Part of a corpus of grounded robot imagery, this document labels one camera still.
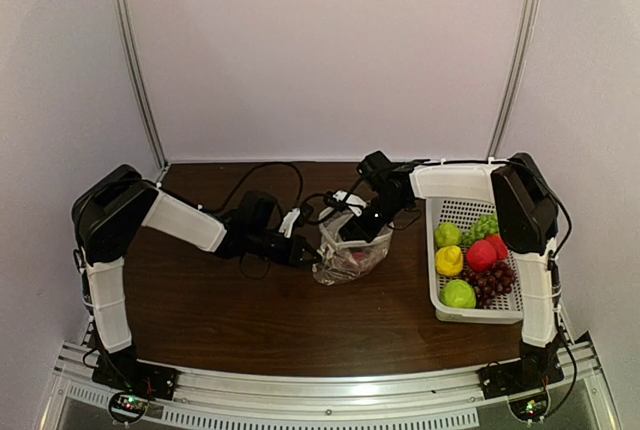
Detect pink fake peach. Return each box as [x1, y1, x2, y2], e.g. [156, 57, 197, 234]
[465, 240, 497, 273]

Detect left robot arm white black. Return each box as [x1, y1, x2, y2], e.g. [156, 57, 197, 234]
[71, 165, 321, 379]

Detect aluminium front rail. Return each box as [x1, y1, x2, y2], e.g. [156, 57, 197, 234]
[35, 342, 621, 429]

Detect purple fake grapes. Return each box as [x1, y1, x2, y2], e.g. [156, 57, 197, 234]
[460, 261, 516, 309]

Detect green fake apple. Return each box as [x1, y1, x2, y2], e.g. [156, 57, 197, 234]
[434, 222, 462, 248]
[439, 279, 477, 309]

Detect green fake grapes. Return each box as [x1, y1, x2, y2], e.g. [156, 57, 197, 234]
[461, 213, 500, 247]

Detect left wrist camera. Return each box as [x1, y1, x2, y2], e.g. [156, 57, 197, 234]
[278, 204, 314, 238]

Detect yellow fake lemon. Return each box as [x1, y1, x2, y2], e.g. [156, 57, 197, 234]
[435, 245, 464, 278]

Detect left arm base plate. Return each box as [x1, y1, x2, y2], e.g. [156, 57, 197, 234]
[92, 357, 178, 401]

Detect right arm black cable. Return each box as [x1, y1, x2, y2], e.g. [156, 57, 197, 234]
[302, 174, 391, 226]

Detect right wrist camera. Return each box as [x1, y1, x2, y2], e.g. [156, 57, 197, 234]
[323, 190, 367, 216]

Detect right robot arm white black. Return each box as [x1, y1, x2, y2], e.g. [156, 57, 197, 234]
[339, 151, 561, 386]

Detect clear zip top bag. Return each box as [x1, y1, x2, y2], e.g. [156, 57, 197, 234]
[312, 211, 393, 286]

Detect right aluminium frame post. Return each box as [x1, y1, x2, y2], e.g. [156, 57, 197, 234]
[486, 0, 540, 157]

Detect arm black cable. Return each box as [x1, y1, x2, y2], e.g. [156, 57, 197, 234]
[199, 162, 304, 216]
[302, 174, 391, 226]

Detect white perforated plastic basket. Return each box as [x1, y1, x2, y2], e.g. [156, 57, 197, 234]
[425, 198, 523, 325]

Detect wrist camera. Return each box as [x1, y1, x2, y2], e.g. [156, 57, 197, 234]
[323, 190, 367, 216]
[278, 204, 314, 238]

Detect aluminium frame post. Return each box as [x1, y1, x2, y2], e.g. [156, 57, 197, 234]
[486, 0, 540, 157]
[113, 0, 169, 170]

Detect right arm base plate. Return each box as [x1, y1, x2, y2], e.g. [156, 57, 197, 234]
[477, 357, 564, 399]

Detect red fake apple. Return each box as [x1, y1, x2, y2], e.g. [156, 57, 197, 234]
[485, 234, 509, 260]

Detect left aluminium frame post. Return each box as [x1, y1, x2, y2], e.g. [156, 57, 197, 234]
[113, 0, 169, 170]

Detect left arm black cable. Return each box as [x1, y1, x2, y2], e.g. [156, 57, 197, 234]
[199, 162, 304, 216]

